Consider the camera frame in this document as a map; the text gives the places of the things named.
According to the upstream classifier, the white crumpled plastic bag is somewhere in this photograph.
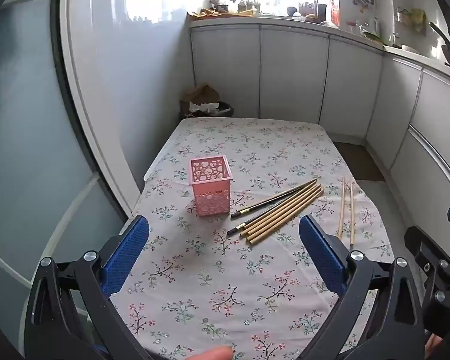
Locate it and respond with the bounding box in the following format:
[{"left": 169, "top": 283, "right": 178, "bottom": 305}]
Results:
[{"left": 188, "top": 101, "right": 231, "bottom": 117}]

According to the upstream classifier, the yellow green wall package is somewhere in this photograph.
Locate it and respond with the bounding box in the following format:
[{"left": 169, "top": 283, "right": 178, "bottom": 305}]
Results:
[{"left": 395, "top": 7, "right": 427, "bottom": 34}]

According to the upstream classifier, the yellow cloth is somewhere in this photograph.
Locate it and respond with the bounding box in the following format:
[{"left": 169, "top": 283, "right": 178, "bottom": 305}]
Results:
[{"left": 187, "top": 7, "right": 256, "bottom": 19}]

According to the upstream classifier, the black trash bin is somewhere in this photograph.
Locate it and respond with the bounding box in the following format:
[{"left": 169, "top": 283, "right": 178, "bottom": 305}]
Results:
[{"left": 179, "top": 99, "right": 235, "bottom": 121}]

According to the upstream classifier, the row of small jars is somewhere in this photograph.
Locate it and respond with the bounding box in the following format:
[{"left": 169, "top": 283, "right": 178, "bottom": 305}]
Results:
[{"left": 229, "top": 0, "right": 282, "bottom": 13}]

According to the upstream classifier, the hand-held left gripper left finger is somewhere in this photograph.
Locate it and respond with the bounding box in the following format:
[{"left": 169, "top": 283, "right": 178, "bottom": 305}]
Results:
[{"left": 22, "top": 215, "right": 151, "bottom": 360}]

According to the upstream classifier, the sliding glass door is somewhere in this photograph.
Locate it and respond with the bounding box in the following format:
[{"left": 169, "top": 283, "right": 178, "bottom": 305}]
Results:
[{"left": 0, "top": 0, "right": 136, "bottom": 357}]

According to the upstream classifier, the person's left hand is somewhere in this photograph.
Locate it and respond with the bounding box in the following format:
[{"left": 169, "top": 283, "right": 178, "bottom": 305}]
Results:
[{"left": 189, "top": 346, "right": 233, "bottom": 360}]

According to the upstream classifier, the brown paper bag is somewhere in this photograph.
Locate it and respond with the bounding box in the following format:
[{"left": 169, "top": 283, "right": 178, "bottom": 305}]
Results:
[{"left": 184, "top": 83, "right": 221, "bottom": 110}]

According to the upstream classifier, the floral tablecloth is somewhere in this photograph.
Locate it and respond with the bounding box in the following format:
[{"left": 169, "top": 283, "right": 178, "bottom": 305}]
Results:
[{"left": 109, "top": 117, "right": 394, "bottom": 360}]

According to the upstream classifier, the red packet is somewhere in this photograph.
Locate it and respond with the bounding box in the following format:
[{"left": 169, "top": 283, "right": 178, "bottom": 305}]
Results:
[{"left": 328, "top": 2, "right": 341, "bottom": 27}]

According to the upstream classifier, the white kitchen countertop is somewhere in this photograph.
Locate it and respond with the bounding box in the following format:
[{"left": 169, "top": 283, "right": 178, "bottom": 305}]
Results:
[{"left": 189, "top": 12, "right": 450, "bottom": 83}]

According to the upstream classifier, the pink perforated plastic basket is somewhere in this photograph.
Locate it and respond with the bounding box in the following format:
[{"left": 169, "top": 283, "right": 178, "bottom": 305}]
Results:
[{"left": 188, "top": 155, "right": 234, "bottom": 218}]

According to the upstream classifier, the black chopstick with gold band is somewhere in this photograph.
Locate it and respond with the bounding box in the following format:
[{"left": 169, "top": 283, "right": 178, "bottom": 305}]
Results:
[
  {"left": 227, "top": 184, "right": 319, "bottom": 236},
  {"left": 230, "top": 179, "right": 318, "bottom": 220}
]

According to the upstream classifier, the bundle of bamboo chopsticks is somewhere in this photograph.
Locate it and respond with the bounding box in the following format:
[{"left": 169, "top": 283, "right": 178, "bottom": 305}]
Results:
[{"left": 239, "top": 185, "right": 321, "bottom": 238}]

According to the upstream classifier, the white kitchen cabinet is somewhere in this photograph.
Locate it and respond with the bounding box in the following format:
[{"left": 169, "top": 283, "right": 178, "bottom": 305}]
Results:
[{"left": 189, "top": 18, "right": 450, "bottom": 241}]

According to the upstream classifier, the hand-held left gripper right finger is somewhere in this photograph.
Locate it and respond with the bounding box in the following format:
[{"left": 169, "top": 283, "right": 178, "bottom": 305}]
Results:
[{"left": 299, "top": 215, "right": 426, "bottom": 360}]

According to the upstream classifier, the white dish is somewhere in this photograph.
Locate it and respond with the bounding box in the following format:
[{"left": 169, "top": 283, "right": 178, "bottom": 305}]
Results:
[{"left": 384, "top": 43, "right": 422, "bottom": 55}]

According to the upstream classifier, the thin light bamboo chopstick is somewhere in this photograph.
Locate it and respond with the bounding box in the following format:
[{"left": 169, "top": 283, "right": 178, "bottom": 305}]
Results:
[
  {"left": 338, "top": 177, "right": 346, "bottom": 239},
  {"left": 349, "top": 181, "right": 356, "bottom": 251}
]

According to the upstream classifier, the tan wooden chopstick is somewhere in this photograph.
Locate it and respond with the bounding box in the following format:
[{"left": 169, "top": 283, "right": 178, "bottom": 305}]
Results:
[
  {"left": 246, "top": 190, "right": 325, "bottom": 243},
  {"left": 243, "top": 187, "right": 323, "bottom": 240},
  {"left": 250, "top": 193, "right": 326, "bottom": 246}
]

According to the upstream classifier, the person's right hand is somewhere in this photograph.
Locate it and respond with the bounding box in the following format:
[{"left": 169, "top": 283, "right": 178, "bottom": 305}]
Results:
[{"left": 424, "top": 335, "right": 444, "bottom": 360}]

